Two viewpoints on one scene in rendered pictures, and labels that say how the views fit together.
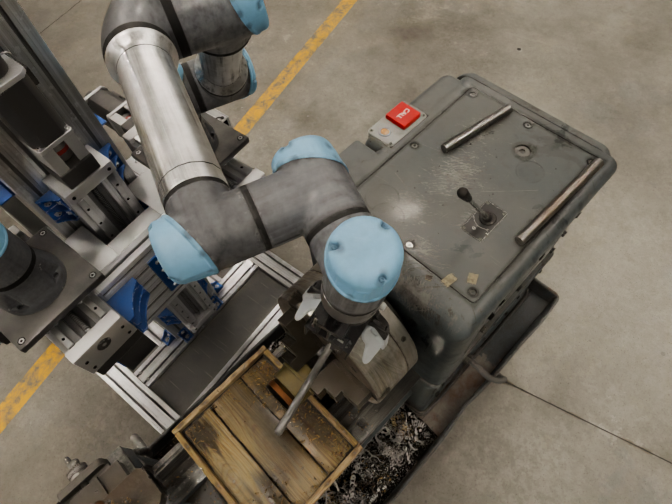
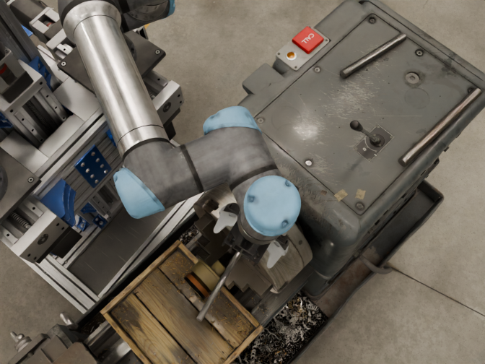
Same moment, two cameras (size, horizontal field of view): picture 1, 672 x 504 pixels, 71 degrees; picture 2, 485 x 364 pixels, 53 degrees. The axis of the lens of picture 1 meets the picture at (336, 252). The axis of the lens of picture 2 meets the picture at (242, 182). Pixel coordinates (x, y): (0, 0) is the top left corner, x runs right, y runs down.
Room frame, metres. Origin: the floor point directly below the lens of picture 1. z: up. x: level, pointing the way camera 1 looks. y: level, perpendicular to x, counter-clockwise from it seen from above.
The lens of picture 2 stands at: (0.00, 0.01, 2.30)
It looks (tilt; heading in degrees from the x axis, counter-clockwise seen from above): 68 degrees down; 0
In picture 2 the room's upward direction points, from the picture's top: 5 degrees counter-clockwise
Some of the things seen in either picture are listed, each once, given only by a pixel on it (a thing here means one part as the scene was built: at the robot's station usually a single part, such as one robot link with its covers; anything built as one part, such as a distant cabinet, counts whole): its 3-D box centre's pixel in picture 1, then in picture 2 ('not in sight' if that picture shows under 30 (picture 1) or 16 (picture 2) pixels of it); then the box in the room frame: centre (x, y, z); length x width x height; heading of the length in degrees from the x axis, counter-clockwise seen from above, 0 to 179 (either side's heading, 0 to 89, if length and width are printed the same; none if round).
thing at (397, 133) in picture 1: (396, 130); (302, 53); (0.79, -0.18, 1.23); 0.13 x 0.08 x 0.05; 130
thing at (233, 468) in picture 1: (266, 440); (182, 320); (0.17, 0.22, 0.89); 0.36 x 0.30 x 0.04; 40
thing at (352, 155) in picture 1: (356, 163); (264, 84); (0.69, -0.07, 1.24); 0.09 x 0.08 x 0.03; 130
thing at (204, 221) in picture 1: (162, 112); (112, 74); (0.46, 0.20, 1.66); 0.49 x 0.11 x 0.12; 19
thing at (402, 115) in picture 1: (402, 116); (307, 40); (0.80, -0.19, 1.26); 0.06 x 0.06 x 0.02; 40
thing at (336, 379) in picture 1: (347, 387); (252, 280); (0.23, 0.01, 1.09); 0.12 x 0.11 x 0.05; 40
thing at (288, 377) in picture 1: (293, 383); (206, 276); (0.25, 0.12, 1.08); 0.09 x 0.09 x 0.09; 40
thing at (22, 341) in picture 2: (73, 465); (19, 339); (0.15, 0.65, 0.95); 0.07 x 0.04 x 0.04; 40
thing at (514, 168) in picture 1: (447, 223); (343, 136); (0.61, -0.29, 1.06); 0.59 x 0.48 x 0.39; 130
